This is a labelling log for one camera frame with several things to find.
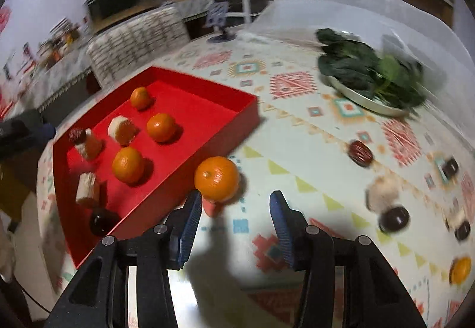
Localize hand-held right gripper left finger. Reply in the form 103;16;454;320
45;190;203;328

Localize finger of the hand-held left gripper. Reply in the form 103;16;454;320
37;122;57;140

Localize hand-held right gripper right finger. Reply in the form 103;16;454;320
269;190;427;328

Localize orange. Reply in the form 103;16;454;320
112;146;145;185
130;86;153;110
146;113;177;143
194;156;241;202
450;257;473;285

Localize sugarcane piece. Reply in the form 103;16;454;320
447;207;469;230
74;129;103;161
76;172;101;207
365;175;401;213
108;116;137;147

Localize red box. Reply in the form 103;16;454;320
52;66;259;269

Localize red date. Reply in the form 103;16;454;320
69;128;88;145
348;140;375;168

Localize patterned tablecloth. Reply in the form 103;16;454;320
36;29;475;328

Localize dark plum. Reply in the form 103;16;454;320
453;220;472;241
441;158;460;180
89;207;119;237
379;205;411;234

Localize table with patterned cloth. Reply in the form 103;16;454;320
87;5;192;86

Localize black crate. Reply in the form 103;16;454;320
85;0;150;32

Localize white plate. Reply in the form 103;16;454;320
327;74;413;118

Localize leafy greens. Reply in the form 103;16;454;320
315;28;427;110

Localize small sign stand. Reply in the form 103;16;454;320
206;1;237;44

